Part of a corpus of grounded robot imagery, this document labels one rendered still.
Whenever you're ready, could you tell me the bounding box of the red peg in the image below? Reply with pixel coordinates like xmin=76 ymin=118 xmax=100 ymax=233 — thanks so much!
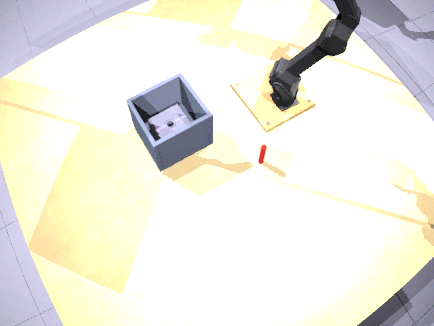
xmin=259 ymin=144 xmax=266 ymax=164

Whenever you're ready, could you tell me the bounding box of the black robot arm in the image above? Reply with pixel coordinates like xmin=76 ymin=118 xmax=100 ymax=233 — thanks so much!
xmin=268 ymin=0 xmax=362 ymax=112

